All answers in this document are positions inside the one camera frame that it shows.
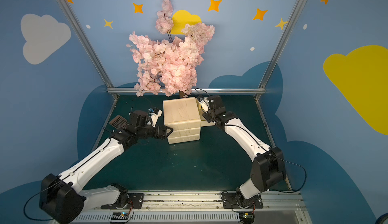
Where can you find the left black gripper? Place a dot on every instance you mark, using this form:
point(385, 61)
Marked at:
point(155, 131)

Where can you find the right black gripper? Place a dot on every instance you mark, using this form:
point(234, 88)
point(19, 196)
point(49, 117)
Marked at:
point(209, 113)

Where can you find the white three-drawer cabinet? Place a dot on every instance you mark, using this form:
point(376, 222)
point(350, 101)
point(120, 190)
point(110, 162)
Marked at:
point(182, 115)

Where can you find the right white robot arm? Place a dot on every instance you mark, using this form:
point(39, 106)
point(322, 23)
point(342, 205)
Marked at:
point(268, 164)

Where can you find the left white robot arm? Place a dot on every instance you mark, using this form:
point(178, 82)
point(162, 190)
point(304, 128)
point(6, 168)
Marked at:
point(63, 197)

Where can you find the pink cherry blossom tree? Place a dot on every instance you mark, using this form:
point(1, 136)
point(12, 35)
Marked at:
point(169, 66)

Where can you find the green circuit board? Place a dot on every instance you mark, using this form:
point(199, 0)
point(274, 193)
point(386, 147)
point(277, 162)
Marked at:
point(119, 217)

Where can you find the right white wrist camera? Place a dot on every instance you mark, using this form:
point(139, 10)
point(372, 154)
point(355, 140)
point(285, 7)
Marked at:
point(203, 104)

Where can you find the rear aluminium frame bar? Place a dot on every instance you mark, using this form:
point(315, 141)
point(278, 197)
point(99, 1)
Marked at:
point(211, 91)

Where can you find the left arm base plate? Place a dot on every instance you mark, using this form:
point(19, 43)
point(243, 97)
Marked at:
point(127, 201)

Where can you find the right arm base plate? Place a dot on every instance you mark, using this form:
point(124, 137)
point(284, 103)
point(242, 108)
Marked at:
point(234, 200)

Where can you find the aluminium mounting rail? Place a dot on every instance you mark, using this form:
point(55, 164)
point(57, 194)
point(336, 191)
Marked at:
point(203, 207)

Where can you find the right aluminium frame post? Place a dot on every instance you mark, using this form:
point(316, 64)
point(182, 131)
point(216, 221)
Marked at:
point(287, 31)

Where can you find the aluminium frame post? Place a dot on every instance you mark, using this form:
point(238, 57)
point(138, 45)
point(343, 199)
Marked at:
point(287, 31)
point(81, 34)

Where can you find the left aluminium frame post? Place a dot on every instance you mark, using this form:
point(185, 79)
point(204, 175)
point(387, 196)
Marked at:
point(81, 34)

